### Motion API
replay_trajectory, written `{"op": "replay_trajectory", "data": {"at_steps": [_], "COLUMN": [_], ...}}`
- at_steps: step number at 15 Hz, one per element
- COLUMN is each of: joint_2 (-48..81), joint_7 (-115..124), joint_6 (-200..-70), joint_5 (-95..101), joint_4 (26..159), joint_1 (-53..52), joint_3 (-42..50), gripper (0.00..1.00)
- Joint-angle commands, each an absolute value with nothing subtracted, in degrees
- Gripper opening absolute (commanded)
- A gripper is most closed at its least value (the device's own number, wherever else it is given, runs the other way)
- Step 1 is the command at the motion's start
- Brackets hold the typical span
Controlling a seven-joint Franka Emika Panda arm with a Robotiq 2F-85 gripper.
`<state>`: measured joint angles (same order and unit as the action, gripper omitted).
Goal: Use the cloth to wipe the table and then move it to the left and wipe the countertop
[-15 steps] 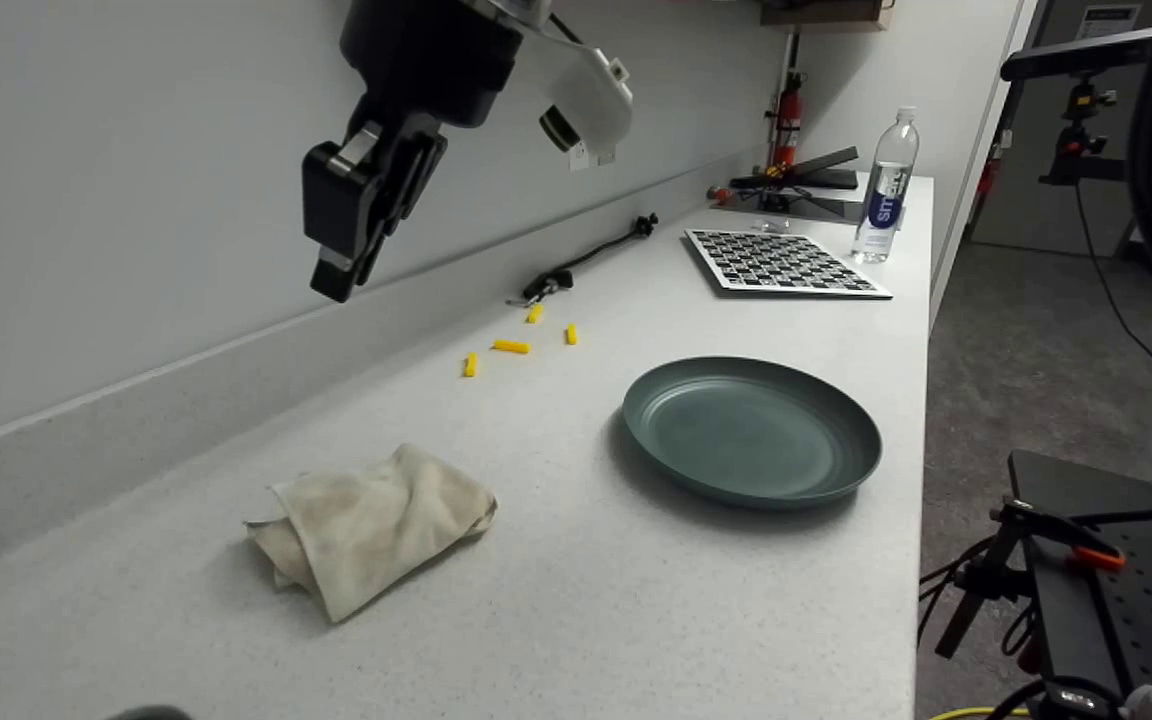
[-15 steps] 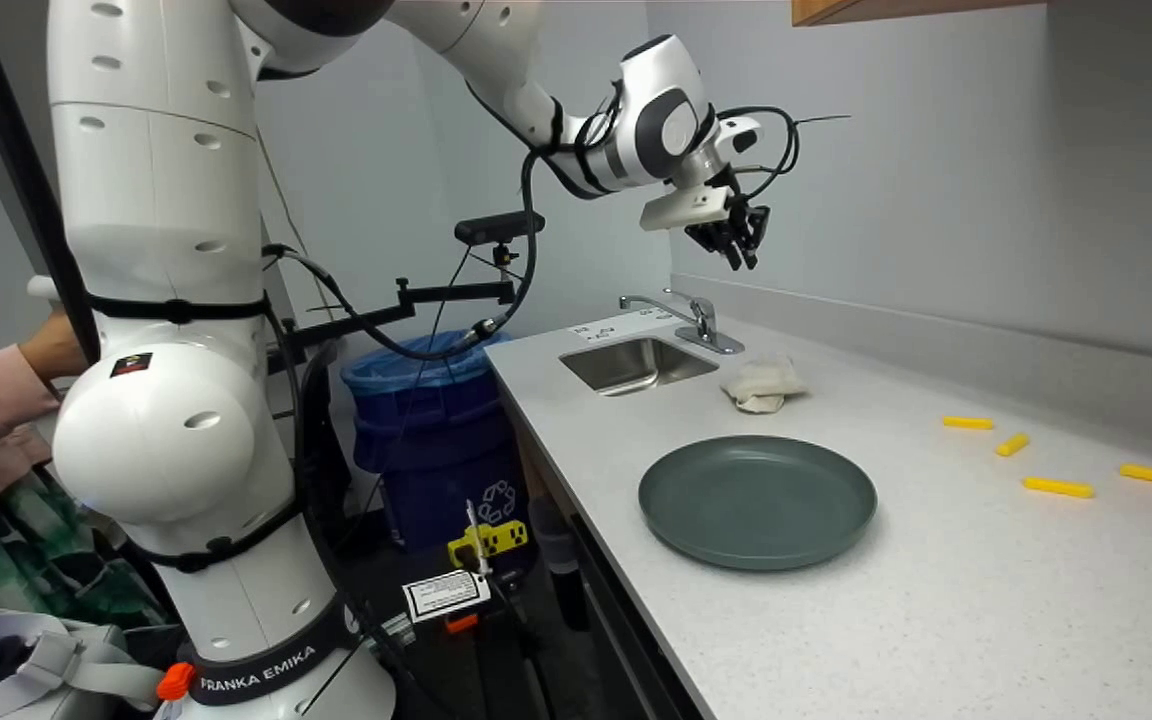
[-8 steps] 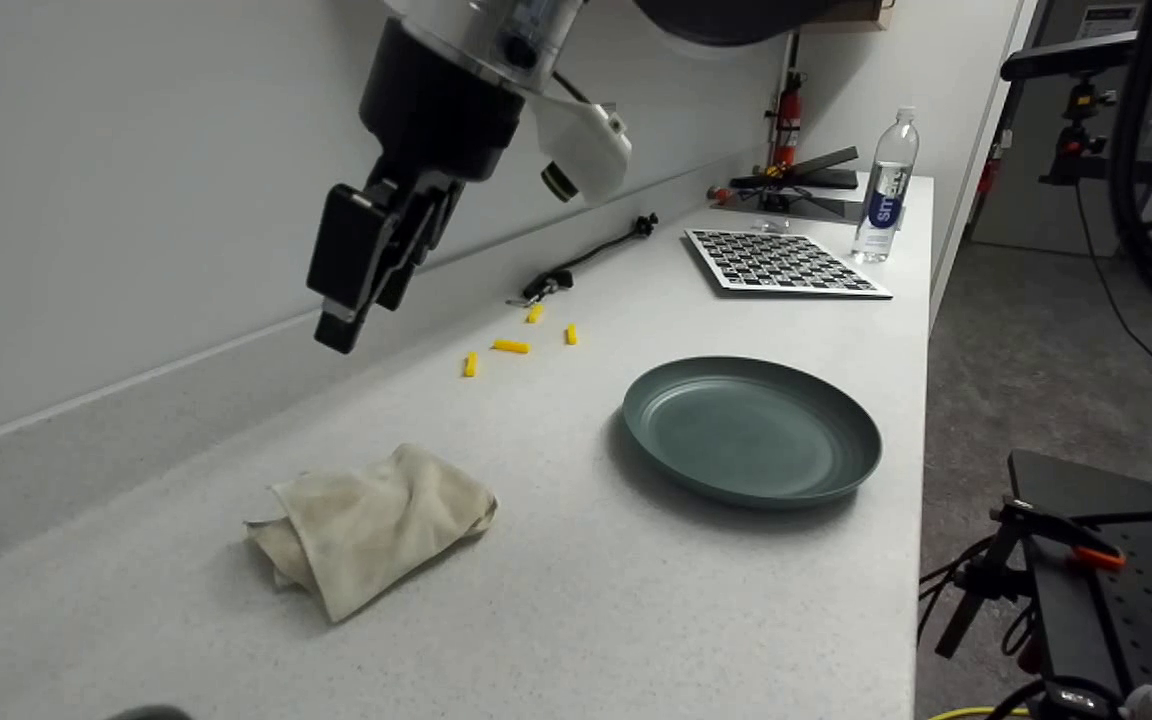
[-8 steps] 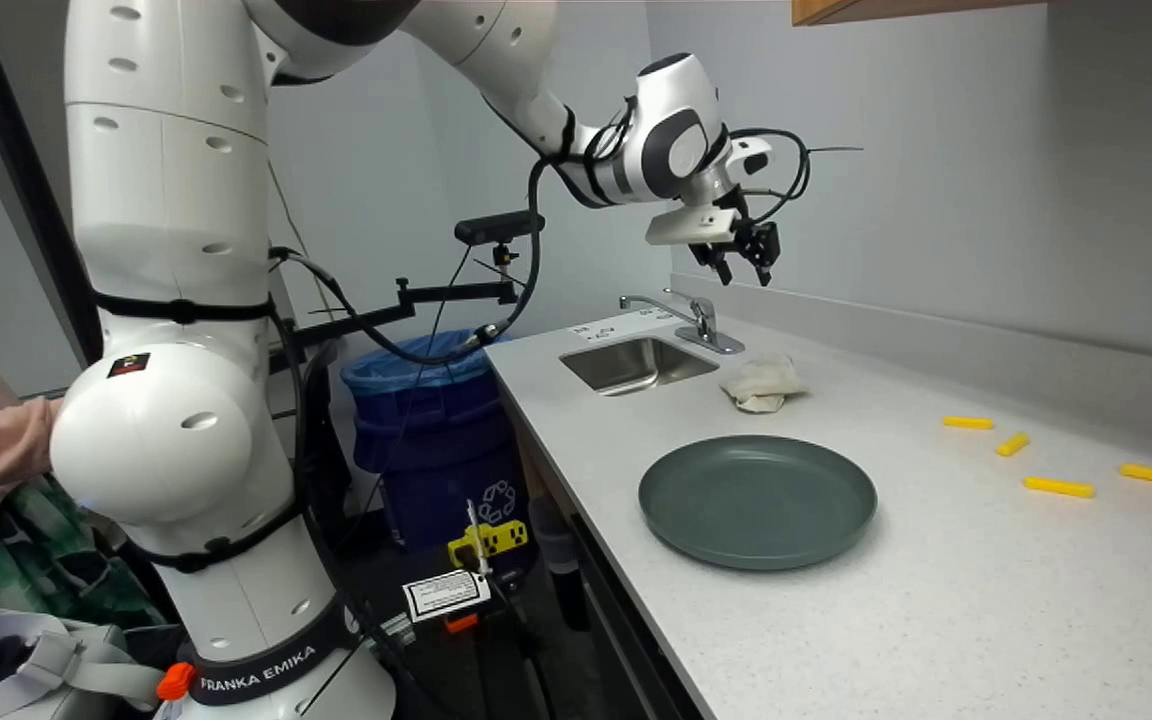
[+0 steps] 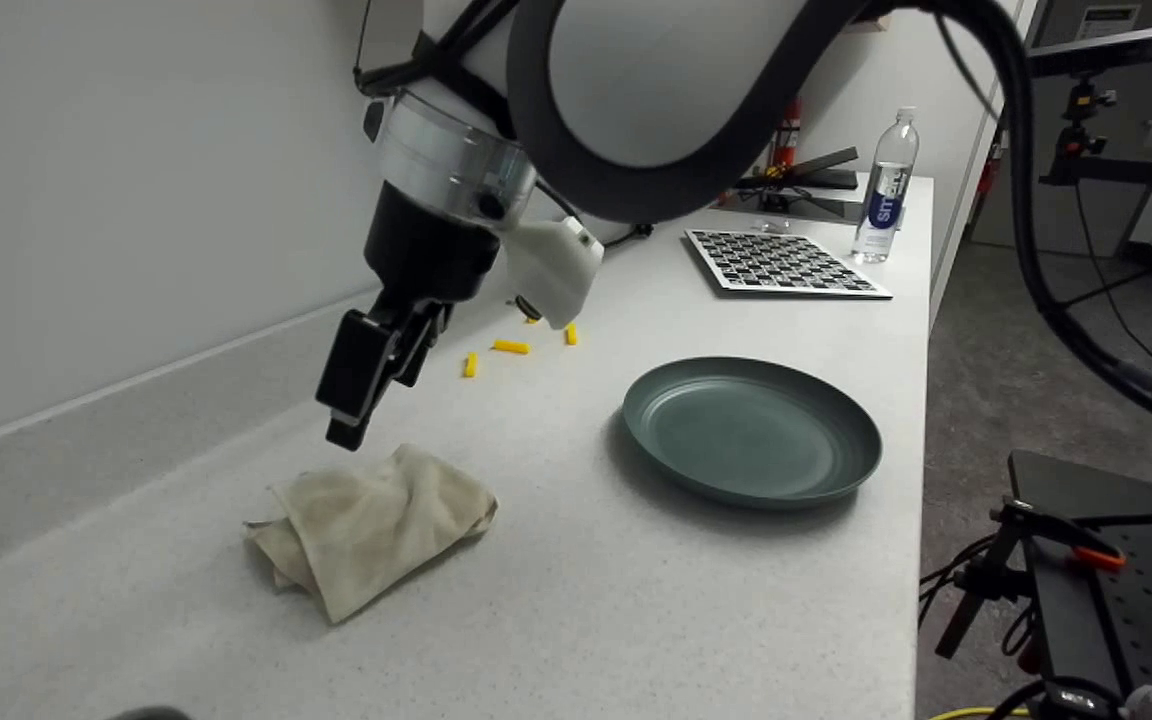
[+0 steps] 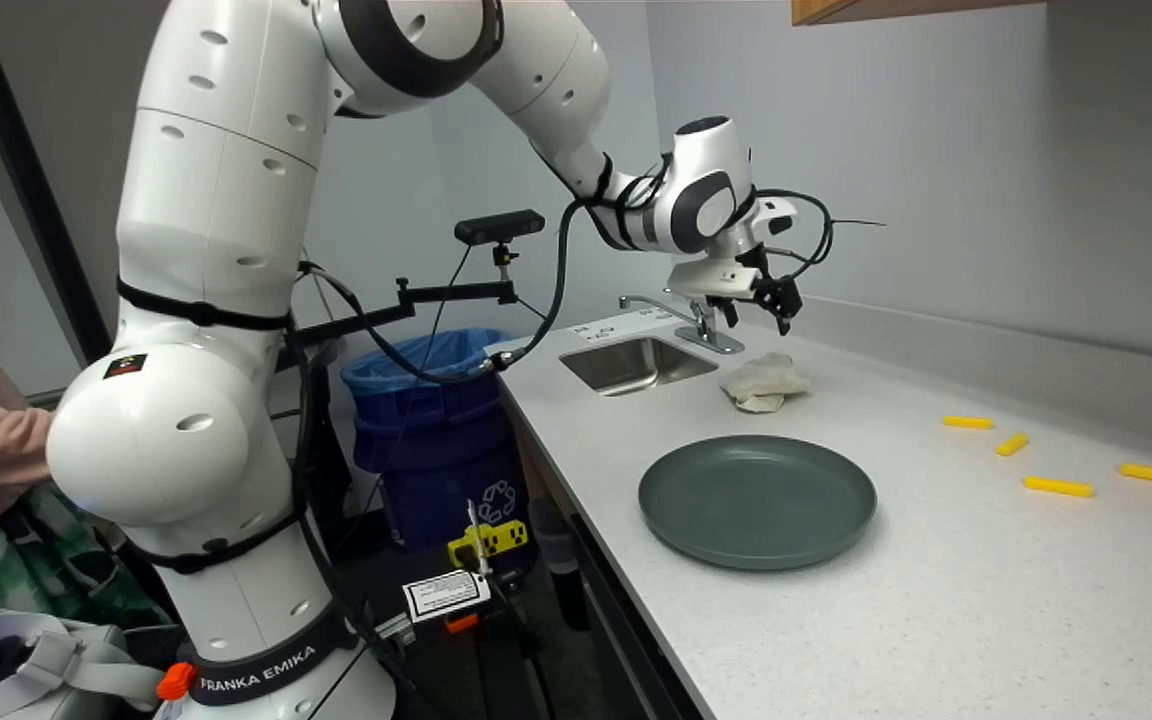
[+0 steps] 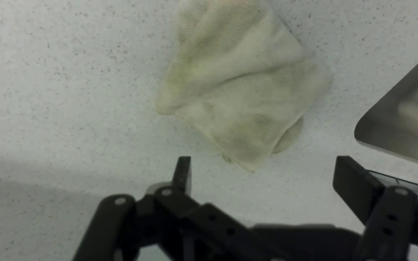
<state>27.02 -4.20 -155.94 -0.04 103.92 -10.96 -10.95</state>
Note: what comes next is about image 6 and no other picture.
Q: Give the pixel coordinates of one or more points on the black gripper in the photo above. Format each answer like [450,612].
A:
[771,286]

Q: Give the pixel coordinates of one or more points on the beige cloth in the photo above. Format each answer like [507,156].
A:
[764,382]

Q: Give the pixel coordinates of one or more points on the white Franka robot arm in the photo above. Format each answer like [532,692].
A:
[230,187]

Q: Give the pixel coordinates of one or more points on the chrome faucet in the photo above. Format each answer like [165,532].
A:
[660,315]

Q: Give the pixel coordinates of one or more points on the steel sink basin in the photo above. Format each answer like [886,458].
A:
[639,365]

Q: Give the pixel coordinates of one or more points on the dark green plate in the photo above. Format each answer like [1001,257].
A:
[756,502]

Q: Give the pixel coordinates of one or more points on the blue recycling bin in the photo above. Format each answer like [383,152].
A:
[439,443]

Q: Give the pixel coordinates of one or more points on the yellow black tag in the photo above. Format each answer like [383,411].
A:
[491,545]

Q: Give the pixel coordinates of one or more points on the white label box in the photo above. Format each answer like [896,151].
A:
[446,597]

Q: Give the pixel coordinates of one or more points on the orange knob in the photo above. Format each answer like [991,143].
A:
[173,682]

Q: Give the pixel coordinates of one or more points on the green patterned fabric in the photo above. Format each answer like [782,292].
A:
[18,562]

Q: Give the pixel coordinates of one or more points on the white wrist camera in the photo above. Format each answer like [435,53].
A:
[708,281]

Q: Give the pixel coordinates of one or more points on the black stereo camera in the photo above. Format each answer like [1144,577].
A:
[498,224]

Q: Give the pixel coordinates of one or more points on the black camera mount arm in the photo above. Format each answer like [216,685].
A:
[443,298]

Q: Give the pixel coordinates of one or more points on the wooden wall cabinet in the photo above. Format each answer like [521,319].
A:
[896,11]

